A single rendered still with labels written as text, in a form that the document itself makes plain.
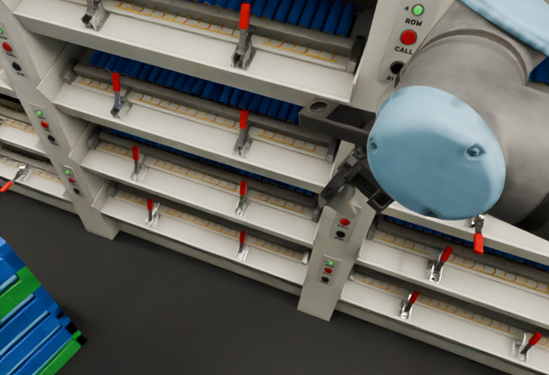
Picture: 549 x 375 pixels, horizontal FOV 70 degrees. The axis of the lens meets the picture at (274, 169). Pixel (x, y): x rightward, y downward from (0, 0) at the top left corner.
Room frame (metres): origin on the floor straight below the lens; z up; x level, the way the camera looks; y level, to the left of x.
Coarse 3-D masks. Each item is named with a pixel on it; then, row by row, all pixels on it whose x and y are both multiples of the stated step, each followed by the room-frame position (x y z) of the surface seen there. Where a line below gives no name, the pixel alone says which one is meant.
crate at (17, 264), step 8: (0, 240) 0.33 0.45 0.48; (0, 248) 0.32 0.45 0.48; (8, 248) 0.32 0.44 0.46; (0, 256) 0.31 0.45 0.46; (8, 256) 0.32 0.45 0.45; (16, 256) 0.33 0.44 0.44; (0, 264) 0.30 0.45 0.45; (8, 264) 0.31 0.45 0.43; (16, 264) 0.32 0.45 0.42; (24, 264) 0.33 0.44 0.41; (0, 272) 0.30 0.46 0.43; (8, 272) 0.30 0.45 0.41; (0, 280) 0.29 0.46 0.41
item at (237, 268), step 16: (128, 224) 0.66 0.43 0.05; (160, 240) 0.63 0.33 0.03; (192, 256) 0.60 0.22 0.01; (208, 256) 0.58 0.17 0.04; (240, 272) 0.56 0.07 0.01; (256, 272) 0.54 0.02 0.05; (288, 288) 0.51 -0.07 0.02; (368, 320) 0.45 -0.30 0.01; (384, 320) 0.44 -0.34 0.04; (416, 336) 0.42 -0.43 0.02; (432, 336) 0.41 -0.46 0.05; (464, 352) 0.38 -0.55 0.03; (480, 352) 0.38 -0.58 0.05; (512, 368) 0.35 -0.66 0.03
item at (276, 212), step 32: (96, 128) 0.70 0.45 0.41; (96, 160) 0.64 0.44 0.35; (128, 160) 0.64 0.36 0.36; (160, 160) 0.65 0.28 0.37; (192, 160) 0.63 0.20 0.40; (160, 192) 0.57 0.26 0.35; (192, 192) 0.57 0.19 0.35; (224, 192) 0.57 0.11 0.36; (256, 192) 0.58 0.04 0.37; (288, 192) 0.56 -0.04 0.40; (256, 224) 0.50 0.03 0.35; (288, 224) 0.51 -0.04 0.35
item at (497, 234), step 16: (400, 208) 0.43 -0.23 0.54; (432, 224) 0.42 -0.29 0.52; (448, 224) 0.41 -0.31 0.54; (464, 224) 0.41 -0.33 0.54; (496, 224) 0.41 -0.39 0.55; (496, 240) 0.39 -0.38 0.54; (512, 240) 0.39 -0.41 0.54; (528, 240) 0.39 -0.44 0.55; (544, 240) 0.39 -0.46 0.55; (528, 256) 0.38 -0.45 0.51; (544, 256) 0.37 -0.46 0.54
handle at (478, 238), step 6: (480, 216) 0.41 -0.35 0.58; (480, 222) 0.40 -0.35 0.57; (480, 228) 0.39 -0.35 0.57; (474, 234) 0.38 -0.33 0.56; (480, 234) 0.37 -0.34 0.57; (474, 240) 0.37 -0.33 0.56; (480, 240) 0.36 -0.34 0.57; (474, 246) 0.35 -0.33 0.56; (480, 246) 0.35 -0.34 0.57; (474, 252) 0.34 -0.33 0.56; (480, 252) 0.34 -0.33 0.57
